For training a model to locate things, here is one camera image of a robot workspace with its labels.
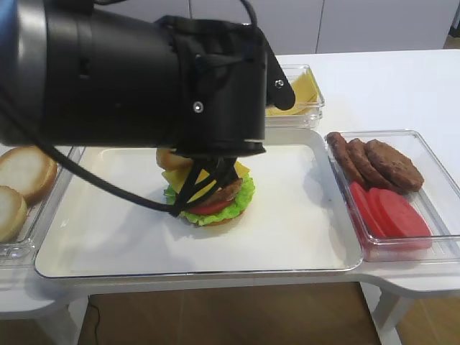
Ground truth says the near bun half in bin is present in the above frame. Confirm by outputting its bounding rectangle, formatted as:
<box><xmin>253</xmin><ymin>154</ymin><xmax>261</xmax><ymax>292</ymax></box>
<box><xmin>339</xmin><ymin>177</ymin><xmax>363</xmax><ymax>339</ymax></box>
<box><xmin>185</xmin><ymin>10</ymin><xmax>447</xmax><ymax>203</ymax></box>
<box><xmin>1</xmin><ymin>185</ymin><xmax>27</xmax><ymax>242</ymax></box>

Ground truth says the yellow cheese slice on burger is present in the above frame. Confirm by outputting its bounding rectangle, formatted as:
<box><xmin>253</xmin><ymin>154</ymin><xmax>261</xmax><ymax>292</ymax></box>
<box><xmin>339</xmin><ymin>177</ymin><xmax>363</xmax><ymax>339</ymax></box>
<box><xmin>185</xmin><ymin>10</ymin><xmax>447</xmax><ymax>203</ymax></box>
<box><xmin>162</xmin><ymin>162</ymin><xmax>250</xmax><ymax>201</ymax></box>

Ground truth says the bun half in bin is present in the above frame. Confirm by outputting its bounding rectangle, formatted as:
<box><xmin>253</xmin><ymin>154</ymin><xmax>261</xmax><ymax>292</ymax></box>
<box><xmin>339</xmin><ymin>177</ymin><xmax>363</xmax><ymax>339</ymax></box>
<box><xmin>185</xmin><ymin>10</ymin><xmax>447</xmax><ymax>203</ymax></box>
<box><xmin>1</xmin><ymin>146</ymin><xmax>58</xmax><ymax>207</ymax></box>
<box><xmin>1</xmin><ymin>185</ymin><xmax>27</xmax><ymax>242</ymax></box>

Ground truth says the brown meat patty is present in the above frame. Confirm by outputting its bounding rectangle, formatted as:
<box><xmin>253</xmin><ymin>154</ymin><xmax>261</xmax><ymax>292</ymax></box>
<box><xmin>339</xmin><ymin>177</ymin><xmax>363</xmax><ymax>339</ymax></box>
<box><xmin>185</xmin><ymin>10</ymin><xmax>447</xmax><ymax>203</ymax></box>
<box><xmin>347</xmin><ymin>138</ymin><xmax>405</xmax><ymax>195</ymax></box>
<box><xmin>364</xmin><ymin>139</ymin><xmax>425</xmax><ymax>192</ymax></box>
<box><xmin>326</xmin><ymin>132</ymin><xmax>367</xmax><ymax>188</ymax></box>

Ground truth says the black cable under table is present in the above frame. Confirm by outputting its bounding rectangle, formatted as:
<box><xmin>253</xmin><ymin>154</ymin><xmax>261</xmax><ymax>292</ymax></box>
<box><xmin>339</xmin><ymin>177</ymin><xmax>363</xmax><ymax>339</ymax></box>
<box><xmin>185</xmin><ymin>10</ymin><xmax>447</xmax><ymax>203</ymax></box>
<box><xmin>87</xmin><ymin>303</ymin><xmax>101</xmax><ymax>345</ymax></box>

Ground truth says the middle red tomato slice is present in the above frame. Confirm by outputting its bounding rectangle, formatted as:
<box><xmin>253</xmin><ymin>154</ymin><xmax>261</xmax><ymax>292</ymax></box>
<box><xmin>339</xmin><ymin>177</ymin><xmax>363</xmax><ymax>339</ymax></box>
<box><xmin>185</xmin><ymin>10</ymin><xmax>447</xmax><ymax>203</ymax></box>
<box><xmin>367</xmin><ymin>188</ymin><xmax>389</xmax><ymax>237</ymax></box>

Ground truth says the green lettuce leaf on burger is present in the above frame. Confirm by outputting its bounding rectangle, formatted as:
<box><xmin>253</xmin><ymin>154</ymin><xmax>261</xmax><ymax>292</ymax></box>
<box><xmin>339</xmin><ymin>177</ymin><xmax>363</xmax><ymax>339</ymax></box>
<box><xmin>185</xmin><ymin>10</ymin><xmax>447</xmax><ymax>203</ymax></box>
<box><xmin>179</xmin><ymin>175</ymin><xmax>255</xmax><ymax>226</ymax></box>

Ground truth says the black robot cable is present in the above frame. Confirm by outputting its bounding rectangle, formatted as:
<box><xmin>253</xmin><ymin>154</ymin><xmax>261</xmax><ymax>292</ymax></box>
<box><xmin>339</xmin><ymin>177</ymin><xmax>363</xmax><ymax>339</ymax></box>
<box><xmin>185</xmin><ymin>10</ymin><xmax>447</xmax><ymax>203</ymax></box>
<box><xmin>0</xmin><ymin>102</ymin><xmax>180</xmax><ymax>216</ymax></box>

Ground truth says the white serving tray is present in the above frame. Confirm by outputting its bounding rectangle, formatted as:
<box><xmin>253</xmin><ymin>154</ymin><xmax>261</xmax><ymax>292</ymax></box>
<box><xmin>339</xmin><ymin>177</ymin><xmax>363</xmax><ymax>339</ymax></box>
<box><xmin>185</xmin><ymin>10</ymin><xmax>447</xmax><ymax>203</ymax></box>
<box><xmin>34</xmin><ymin>128</ymin><xmax>362</xmax><ymax>279</ymax></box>

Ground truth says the clear bin lettuce and cheese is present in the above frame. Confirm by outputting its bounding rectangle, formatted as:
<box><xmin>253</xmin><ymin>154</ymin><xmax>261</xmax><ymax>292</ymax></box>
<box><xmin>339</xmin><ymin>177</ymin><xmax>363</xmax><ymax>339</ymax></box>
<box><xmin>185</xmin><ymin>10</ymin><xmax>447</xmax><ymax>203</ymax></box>
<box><xmin>265</xmin><ymin>64</ymin><xmax>325</xmax><ymax>129</ymax></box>

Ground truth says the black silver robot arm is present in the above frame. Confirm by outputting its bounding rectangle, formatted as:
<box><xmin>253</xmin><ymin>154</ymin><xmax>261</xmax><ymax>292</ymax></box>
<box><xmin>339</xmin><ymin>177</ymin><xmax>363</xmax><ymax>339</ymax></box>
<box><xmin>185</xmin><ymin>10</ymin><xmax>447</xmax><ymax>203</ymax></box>
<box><xmin>1</xmin><ymin>1</ymin><xmax>295</xmax><ymax>216</ymax></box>

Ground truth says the left brown meat patty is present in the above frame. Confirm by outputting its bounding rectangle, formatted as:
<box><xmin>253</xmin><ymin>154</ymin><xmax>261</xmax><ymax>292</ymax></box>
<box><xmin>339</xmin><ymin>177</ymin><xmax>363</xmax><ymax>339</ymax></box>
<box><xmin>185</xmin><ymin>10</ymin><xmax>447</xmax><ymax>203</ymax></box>
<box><xmin>326</xmin><ymin>132</ymin><xmax>367</xmax><ymax>188</ymax></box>

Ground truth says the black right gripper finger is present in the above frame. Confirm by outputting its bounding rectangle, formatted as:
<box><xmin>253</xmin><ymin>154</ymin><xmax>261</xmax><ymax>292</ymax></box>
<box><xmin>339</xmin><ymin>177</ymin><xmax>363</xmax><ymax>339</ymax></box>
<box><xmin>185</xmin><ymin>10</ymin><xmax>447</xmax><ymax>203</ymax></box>
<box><xmin>211</xmin><ymin>157</ymin><xmax>238</xmax><ymax>187</ymax></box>

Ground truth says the sesame top burger bun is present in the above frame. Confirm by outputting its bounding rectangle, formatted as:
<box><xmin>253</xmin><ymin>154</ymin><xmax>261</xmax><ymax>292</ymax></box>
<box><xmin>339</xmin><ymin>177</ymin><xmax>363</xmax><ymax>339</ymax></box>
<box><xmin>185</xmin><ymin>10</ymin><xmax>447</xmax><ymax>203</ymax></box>
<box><xmin>156</xmin><ymin>148</ymin><xmax>193</xmax><ymax>171</ymax></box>

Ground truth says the clear bin patties and tomato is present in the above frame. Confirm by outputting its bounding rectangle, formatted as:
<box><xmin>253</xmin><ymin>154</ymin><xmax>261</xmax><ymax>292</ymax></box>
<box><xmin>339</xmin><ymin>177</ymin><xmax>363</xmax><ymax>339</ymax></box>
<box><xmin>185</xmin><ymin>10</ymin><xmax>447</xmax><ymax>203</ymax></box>
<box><xmin>326</xmin><ymin>130</ymin><xmax>459</xmax><ymax>262</ymax></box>

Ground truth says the right red tomato slice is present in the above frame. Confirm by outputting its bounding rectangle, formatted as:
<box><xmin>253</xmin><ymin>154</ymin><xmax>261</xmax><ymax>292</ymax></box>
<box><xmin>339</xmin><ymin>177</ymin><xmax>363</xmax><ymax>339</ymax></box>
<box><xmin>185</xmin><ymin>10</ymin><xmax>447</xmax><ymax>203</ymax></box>
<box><xmin>375</xmin><ymin>189</ymin><xmax>431</xmax><ymax>238</ymax></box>

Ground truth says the yellow cheese slice stack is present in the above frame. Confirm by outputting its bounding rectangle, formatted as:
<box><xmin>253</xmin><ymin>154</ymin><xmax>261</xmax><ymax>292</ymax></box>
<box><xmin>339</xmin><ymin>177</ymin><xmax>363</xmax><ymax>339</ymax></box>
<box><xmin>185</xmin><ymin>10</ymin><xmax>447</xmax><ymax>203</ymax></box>
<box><xmin>266</xmin><ymin>70</ymin><xmax>318</xmax><ymax>116</ymax></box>

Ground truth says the far bun half in bin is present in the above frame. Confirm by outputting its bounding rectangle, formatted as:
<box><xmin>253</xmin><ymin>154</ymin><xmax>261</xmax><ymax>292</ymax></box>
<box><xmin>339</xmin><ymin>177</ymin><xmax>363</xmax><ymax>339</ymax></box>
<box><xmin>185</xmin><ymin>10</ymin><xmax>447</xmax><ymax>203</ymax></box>
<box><xmin>1</xmin><ymin>146</ymin><xmax>58</xmax><ymax>207</ymax></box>

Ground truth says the right brown meat patty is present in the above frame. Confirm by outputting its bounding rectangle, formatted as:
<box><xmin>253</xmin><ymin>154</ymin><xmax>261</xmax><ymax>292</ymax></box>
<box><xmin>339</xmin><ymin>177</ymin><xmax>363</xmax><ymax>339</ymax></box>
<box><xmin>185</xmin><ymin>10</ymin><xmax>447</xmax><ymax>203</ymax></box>
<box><xmin>364</xmin><ymin>139</ymin><xmax>425</xmax><ymax>192</ymax></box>

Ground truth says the red tomato slice on burger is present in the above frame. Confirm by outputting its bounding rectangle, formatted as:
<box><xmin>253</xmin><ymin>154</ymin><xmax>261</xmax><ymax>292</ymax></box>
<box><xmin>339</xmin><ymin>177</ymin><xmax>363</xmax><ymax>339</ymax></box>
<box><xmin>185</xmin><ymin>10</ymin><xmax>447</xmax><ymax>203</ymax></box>
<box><xmin>188</xmin><ymin>200</ymin><xmax>234</xmax><ymax>216</ymax></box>

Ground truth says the brown patty on burger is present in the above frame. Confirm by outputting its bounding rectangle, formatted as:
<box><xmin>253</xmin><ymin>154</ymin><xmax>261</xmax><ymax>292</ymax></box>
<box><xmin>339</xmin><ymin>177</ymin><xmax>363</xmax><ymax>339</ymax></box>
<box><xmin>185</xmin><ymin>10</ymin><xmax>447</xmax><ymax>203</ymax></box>
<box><xmin>204</xmin><ymin>178</ymin><xmax>244</xmax><ymax>205</ymax></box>

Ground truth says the bottom burger bun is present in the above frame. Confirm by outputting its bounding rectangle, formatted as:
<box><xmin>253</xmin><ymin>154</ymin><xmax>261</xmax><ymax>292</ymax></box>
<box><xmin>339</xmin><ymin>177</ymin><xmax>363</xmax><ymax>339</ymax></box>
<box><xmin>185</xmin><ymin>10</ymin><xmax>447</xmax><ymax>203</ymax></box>
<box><xmin>202</xmin><ymin>211</ymin><xmax>244</xmax><ymax>226</ymax></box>

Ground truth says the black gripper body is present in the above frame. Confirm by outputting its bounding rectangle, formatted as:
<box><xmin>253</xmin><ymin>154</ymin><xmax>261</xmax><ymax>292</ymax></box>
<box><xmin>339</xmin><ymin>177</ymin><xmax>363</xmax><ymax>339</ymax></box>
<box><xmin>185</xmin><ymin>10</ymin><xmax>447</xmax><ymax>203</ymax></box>
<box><xmin>168</xmin><ymin>17</ymin><xmax>295</xmax><ymax>155</ymax></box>

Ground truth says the middle brown meat patty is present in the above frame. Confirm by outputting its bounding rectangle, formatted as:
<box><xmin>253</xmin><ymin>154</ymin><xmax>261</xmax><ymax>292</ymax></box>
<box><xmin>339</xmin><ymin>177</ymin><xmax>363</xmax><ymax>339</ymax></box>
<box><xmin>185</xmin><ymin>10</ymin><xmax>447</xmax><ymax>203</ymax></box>
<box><xmin>347</xmin><ymin>138</ymin><xmax>405</xmax><ymax>195</ymax></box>

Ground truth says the clear bin with buns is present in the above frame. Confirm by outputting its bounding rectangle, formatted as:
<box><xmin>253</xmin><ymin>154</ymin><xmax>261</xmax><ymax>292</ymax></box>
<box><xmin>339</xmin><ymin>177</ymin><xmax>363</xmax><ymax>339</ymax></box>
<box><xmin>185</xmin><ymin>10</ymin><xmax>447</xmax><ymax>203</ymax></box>
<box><xmin>1</xmin><ymin>145</ymin><xmax>71</xmax><ymax>266</ymax></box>

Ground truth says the left red tomato slice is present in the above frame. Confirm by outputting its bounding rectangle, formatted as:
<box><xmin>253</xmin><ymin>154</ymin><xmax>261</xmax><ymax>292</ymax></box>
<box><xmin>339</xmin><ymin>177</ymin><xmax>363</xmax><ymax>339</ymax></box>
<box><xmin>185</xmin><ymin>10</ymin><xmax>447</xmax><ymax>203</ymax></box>
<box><xmin>350</xmin><ymin>182</ymin><xmax>385</xmax><ymax>238</ymax></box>

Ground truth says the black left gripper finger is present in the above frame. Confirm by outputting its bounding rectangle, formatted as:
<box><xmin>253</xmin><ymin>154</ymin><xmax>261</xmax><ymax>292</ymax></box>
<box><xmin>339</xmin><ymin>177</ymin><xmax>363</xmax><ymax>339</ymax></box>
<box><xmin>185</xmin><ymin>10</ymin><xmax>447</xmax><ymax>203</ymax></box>
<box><xmin>171</xmin><ymin>160</ymin><xmax>219</xmax><ymax>217</ymax></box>

